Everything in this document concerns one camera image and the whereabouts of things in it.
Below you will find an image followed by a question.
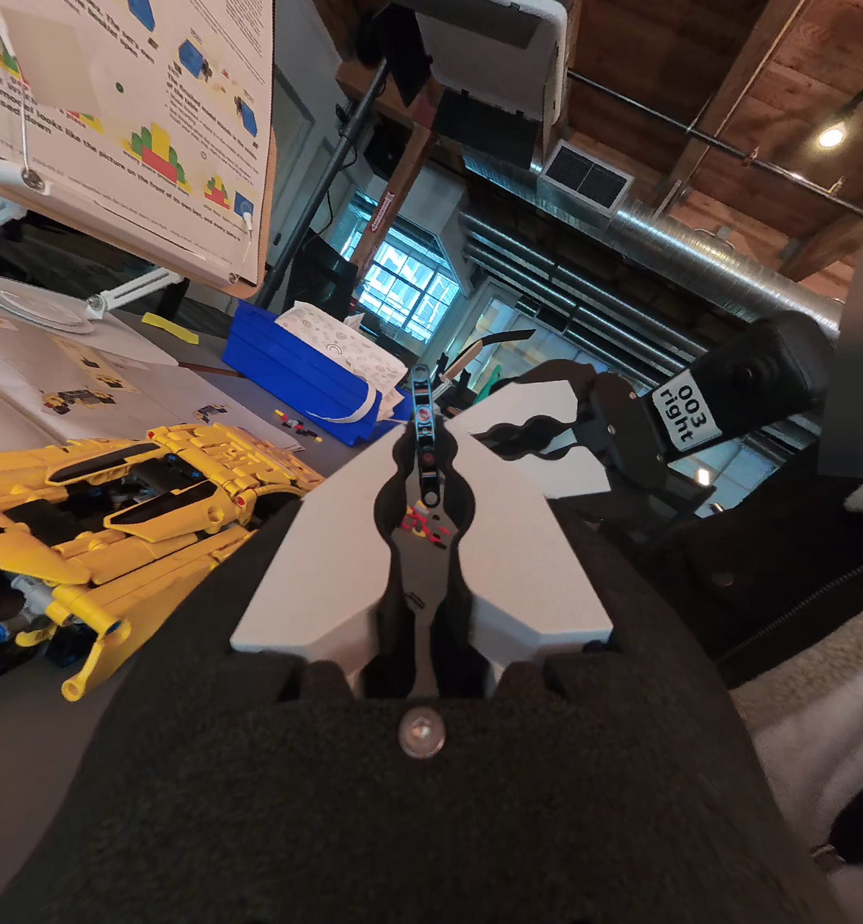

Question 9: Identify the yellow sticky note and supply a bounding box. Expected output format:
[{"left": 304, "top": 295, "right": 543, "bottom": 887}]
[{"left": 140, "top": 310, "right": 203, "bottom": 347}]

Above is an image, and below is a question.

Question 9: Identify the white board stand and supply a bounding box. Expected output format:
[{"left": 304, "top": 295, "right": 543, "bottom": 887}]
[{"left": 0, "top": 193, "right": 192, "bottom": 338}]

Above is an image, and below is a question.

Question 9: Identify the dark upright panel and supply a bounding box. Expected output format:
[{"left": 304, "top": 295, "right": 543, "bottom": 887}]
[{"left": 282, "top": 233, "right": 361, "bottom": 323}]

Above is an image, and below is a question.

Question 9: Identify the wooden display board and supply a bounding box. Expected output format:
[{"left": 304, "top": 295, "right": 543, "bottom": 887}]
[{"left": 0, "top": 0, "right": 278, "bottom": 300}]

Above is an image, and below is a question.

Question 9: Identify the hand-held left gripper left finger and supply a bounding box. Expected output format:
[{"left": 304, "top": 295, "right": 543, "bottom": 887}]
[{"left": 229, "top": 424, "right": 413, "bottom": 688}]

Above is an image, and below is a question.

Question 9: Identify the person's fleece-lined jacket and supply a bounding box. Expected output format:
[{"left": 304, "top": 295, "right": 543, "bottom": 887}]
[{"left": 596, "top": 432, "right": 863, "bottom": 924}]

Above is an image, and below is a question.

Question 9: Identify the grey desk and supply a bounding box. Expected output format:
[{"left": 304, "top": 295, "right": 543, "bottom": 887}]
[{"left": 0, "top": 267, "right": 432, "bottom": 924}]

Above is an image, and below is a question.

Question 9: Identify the white ceiling vent grille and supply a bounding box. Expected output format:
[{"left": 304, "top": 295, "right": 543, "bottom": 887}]
[{"left": 541, "top": 139, "right": 636, "bottom": 219}]

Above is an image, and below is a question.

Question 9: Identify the blue plastic bin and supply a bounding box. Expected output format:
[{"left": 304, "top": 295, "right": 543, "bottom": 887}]
[{"left": 220, "top": 298, "right": 415, "bottom": 448}]

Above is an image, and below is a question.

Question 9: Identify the open instruction booklet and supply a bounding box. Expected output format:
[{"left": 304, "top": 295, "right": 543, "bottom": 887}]
[{"left": 0, "top": 309, "right": 311, "bottom": 464}]

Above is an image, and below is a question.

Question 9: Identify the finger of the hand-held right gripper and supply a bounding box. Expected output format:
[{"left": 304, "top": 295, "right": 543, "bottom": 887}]
[
  {"left": 538, "top": 440, "right": 610, "bottom": 501},
  {"left": 444, "top": 379, "right": 584, "bottom": 462}
]

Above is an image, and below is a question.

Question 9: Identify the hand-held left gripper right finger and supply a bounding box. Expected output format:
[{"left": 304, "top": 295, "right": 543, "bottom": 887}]
[{"left": 437, "top": 421, "right": 614, "bottom": 688}]

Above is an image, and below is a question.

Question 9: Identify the white patterned paper bag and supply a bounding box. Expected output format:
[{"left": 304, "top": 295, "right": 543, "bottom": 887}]
[{"left": 274, "top": 300, "right": 412, "bottom": 424}]

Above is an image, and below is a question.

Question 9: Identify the paned window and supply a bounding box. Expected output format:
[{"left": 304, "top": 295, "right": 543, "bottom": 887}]
[{"left": 343, "top": 215, "right": 463, "bottom": 342}]

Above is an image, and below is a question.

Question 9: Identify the silver ventilation duct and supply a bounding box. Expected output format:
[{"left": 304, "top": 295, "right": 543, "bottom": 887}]
[{"left": 459, "top": 179, "right": 845, "bottom": 342}]

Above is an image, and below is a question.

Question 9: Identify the yellow toy brick car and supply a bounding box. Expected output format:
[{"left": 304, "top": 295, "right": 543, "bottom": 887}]
[{"left": 0, "top": 421, "right": 327, "bottom": 704}]

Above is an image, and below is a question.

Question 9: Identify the black beam piece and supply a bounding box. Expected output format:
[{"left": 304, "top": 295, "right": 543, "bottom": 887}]
[{"left": 405, "top": 364, "right": 448, "bottom": 511}]

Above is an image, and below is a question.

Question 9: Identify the cluster of tiny coloured pieces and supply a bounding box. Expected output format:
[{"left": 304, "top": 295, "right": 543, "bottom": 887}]
[{"left": 271, "top": 406, "right": 325, "bottom": 444}]

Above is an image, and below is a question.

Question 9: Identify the printed instruction sheet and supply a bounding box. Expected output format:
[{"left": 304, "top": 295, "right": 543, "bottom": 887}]
[{"left": 0, "top": 0, "right": 274, "bottom": 287}]

